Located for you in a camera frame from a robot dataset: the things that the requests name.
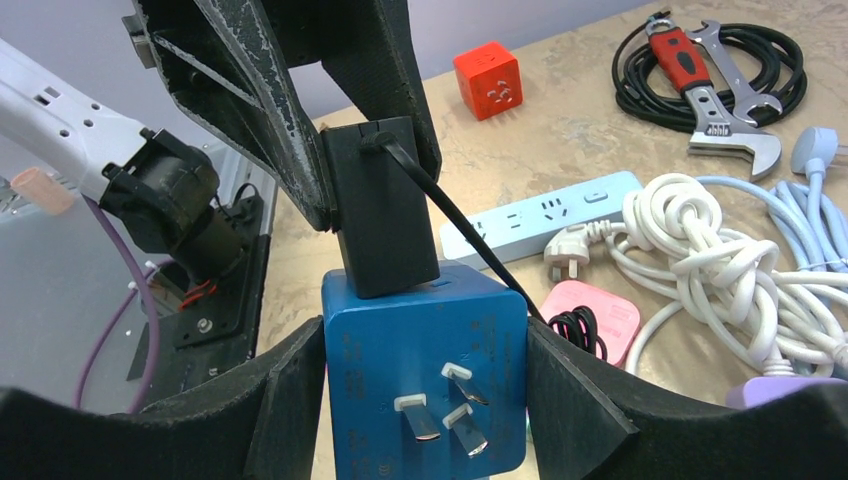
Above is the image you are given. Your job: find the white power cord bundle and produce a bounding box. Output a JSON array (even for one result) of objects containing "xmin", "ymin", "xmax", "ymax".
[{"xmin": 543, "ymin": 173, "xmax": 848, "ymax": 379}]

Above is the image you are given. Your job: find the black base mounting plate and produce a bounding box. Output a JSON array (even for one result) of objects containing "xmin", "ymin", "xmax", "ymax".
[{"xmin": 141, "ymin": 235, "xmax": 270, "ymax": 407}]

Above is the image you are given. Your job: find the silver open-end spanner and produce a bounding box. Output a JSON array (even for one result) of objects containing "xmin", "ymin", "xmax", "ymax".
[{"xmin": 686, "ymin": 20, "xmax": 783, "ymax": 126}]

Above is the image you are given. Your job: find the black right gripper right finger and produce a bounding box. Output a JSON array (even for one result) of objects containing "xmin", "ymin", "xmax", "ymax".
[{"xmin": 526, "ymin": 318, "xmax": 847, "ymax": 479}]

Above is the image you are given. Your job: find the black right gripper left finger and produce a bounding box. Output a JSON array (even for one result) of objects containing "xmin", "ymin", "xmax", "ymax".
[{"xmin": 1, "ymin": 316, "xmax": 326, "ymax": 479}]

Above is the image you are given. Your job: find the black block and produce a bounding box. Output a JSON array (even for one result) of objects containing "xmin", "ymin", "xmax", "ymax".
[{"xmin": 321, "ymin": 117, "xmax": 439, "ymax": 299}]

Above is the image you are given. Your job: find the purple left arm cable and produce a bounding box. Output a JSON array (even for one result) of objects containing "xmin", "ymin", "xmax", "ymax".
[{"xmin": 71, "ymin": 195, "xmax": 164, "ymax": 415}]

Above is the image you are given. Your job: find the red handled adjustable wrench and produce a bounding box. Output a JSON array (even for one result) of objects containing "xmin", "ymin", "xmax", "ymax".
[{"xmin": 645, "ymin": 19, "xmax": 782, "ymax": 181}]

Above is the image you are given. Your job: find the purple power strip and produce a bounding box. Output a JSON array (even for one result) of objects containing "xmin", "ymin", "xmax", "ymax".
[{"xmin": 725, "ymin": 376, "xmax": 847, "ymax": 410}]

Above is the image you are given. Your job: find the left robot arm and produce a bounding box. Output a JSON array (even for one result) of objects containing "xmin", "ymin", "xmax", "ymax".
[{"xmin": 1, "ymin": 1, "xmax": 442, "ymax": 280}]

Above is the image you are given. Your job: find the small black connector wire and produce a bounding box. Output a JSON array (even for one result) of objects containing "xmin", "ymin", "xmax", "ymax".
[{"xmin": 357, "ymin": 131, "xmax": 611, "ymax": 362}]

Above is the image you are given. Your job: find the blue block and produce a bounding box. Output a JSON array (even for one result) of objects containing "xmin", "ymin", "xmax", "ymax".
[{"xmin": 322, "ymin": 261, "xmax": 528, "ymax": 479}]

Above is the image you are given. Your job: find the pink cube adapter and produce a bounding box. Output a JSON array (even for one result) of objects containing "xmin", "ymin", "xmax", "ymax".
[{"xmin": 540, "ymin": 280, "xmax": 641, "ymax": 367}]

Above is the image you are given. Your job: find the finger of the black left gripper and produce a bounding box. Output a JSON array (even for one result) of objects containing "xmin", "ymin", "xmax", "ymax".
[
  {"xmin": 122, "ymin": 1, "xmax": 332, "ymax": 231},
  {"xmin": 264, "ymin": 1, "xmax": 442, "ymax": 180}
]

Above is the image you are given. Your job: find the light blue cord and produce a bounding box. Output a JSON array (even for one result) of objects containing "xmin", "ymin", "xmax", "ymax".
[{"xmin": 695, "ymin": 127, "xmax": 848, "ymax": 274}]

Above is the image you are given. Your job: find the light blue power strip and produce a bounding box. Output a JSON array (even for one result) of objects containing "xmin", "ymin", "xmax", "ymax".
[{"xmin": 468, "ymin": 171, "xmax": 642, "ymax": 264}]

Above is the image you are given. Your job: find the red cube socket adapter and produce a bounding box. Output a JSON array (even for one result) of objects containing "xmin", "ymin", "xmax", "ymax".
[{"xmin": 453, "ymin": 41, "xmax": 524, "ymax": 121}]

